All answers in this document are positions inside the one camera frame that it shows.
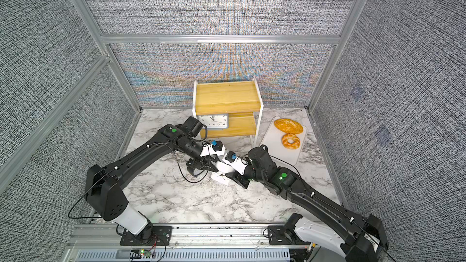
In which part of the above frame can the small white square alarm clock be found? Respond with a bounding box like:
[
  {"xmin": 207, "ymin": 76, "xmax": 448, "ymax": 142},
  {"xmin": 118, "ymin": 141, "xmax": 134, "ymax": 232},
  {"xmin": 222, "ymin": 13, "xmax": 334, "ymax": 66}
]
[{"xmin": 211, "ymin": 170, "xmax": 233, "ymax": 186}]

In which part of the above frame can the grey rectangular alarm clock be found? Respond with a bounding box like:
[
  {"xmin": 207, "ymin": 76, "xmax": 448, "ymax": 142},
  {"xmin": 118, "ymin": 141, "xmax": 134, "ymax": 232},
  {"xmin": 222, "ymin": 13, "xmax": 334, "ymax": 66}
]
[{"xmin": 197, "ymin": 114, "xmax": 229, "ymax": 130}]

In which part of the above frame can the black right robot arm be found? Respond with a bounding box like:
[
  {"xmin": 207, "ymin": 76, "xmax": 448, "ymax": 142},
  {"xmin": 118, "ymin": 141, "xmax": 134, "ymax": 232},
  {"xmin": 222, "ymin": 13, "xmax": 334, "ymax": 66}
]
[{"xmin": 222, "ymin": 146, "xmax": 388, "ymax": 262}]

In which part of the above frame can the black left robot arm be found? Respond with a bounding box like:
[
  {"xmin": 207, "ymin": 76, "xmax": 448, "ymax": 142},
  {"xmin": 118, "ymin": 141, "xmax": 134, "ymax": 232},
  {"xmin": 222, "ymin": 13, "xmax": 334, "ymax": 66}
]
[{"xmin": 84, "ymin": 116, "xmax": 225, "ymax": 235}]

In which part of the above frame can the white and wood shelf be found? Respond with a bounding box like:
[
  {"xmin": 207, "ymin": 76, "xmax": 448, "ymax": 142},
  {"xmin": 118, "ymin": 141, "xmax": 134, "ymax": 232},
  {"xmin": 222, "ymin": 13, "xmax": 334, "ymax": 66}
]
[{"xmin": 192, "ymin": 78, "xmax": 264, "ymax": 146}]

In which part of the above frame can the white cutting board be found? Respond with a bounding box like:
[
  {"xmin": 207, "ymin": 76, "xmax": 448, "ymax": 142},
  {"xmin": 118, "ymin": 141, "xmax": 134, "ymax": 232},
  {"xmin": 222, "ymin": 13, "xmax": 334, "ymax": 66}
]
[{"xmin": 259, "ymin": 116, "xmax": 308, "ymax": 167}]

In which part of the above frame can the glazed bagel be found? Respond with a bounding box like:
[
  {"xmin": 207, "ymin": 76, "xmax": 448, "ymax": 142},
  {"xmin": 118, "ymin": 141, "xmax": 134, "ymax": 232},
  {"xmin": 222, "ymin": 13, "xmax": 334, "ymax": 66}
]
[{"xmin": 281, "ymin": 133, "xmax": 301, "ymax": 150}]

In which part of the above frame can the oval bread loaf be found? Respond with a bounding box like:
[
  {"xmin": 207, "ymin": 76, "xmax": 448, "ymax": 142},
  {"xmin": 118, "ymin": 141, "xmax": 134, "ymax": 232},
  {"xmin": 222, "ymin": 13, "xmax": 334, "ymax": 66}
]
[{"xmin": 274, "ymin": 118, "xmax": 304, "ymax": 135}]

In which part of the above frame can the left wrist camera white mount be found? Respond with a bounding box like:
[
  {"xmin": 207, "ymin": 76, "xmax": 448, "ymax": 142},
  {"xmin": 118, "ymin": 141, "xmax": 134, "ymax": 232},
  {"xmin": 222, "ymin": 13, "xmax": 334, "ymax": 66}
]
[{"xmin": 200, "ymin": 140, "xmax": 226, "ymax": 162}]

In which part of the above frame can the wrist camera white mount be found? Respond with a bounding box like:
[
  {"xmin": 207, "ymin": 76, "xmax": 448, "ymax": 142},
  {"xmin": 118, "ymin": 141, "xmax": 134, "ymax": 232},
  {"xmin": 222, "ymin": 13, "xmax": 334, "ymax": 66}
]
[
  {"xmin": 200, "ymin": 140, "xmax": 226, "ymax": 162},
  {"xmin": 216, "ymin": 150, "xmax": 248, "ymax": 175}
]

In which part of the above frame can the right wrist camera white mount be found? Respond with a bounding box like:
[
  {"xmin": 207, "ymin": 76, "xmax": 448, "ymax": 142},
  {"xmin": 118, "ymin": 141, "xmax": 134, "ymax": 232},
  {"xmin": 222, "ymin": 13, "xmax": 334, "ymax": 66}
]
[{"xmin": 216, "ymin": 150, "xmax": 248, "ymax": 175}]

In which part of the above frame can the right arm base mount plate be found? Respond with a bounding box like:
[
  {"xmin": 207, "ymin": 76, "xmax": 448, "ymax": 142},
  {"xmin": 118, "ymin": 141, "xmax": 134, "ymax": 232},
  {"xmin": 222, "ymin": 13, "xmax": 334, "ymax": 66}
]
[{"xmin": 262, "ymin": 226, "xmax": 310, "ymax": 246}]

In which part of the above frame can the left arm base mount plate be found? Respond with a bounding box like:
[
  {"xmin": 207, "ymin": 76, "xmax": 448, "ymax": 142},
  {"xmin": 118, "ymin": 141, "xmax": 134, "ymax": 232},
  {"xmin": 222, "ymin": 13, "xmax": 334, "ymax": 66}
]
[{"xmin": 120, "ymin": 224, "xmax": 173, "ymax": 246}]

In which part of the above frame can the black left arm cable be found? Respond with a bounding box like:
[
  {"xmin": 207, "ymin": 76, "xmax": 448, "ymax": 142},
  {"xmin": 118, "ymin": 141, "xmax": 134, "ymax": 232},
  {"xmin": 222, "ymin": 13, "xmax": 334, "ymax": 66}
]
[{"xmin": 67, "ymin": 127, "xmax": 212, "ymax": 221}]

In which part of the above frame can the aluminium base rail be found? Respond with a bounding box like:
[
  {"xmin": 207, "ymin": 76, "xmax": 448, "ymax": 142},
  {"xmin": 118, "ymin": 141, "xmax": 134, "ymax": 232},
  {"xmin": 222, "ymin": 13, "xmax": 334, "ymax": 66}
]
[{"xmin": 65, "ymin": 221, "xmax": 368, "ymax": 262}]

